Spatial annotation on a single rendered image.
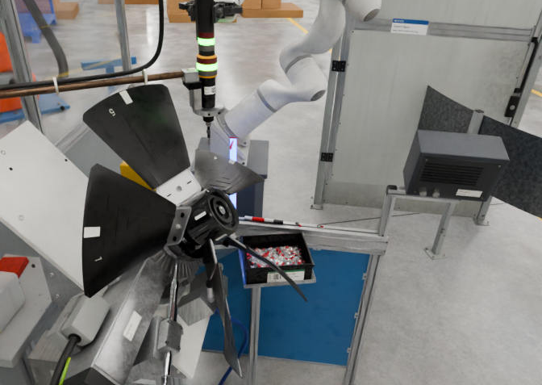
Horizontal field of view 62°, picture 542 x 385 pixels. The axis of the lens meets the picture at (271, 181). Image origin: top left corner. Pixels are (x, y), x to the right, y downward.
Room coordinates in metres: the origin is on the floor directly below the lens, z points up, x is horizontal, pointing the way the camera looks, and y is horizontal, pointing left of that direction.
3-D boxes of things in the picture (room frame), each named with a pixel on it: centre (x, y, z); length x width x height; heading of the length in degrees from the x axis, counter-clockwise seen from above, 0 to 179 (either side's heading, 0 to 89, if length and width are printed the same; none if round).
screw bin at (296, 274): (1.13, -0.03, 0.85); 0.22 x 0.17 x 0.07; 101
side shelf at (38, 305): (0.87, 0.71, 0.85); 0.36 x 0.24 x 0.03; 176
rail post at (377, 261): (1.27, -0.40, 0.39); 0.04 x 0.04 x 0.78; 86
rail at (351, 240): (1.30, 0.03, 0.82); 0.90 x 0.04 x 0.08; 86
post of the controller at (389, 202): (1.27, -0.40, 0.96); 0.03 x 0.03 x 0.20; 86
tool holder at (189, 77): (0.94, 0.16, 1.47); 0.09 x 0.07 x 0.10; 121
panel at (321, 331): (1.30, 0.03, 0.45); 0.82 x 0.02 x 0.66; 86
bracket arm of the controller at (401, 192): (1.26, -0.50, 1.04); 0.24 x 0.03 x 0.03; 86
